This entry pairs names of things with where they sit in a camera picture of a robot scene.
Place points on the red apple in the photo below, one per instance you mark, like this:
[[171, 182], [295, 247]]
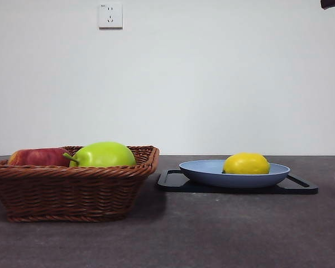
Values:
[[36, 157]]

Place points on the white wall socket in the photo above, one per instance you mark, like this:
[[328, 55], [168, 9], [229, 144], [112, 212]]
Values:
[[110, 15]]

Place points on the yellow lemon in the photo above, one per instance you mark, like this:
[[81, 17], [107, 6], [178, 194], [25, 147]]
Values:
[[245, 163]]

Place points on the blue round plate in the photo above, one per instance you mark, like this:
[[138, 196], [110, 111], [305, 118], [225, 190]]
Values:
[[206, 176]]

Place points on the brown wicker basket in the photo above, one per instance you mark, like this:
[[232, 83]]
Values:
[[72, 192]]

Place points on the green apple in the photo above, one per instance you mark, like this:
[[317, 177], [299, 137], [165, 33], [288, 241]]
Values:
[[106, 155]]

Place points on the dark rectangular board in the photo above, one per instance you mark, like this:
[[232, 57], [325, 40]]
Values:
[[173, 188]]

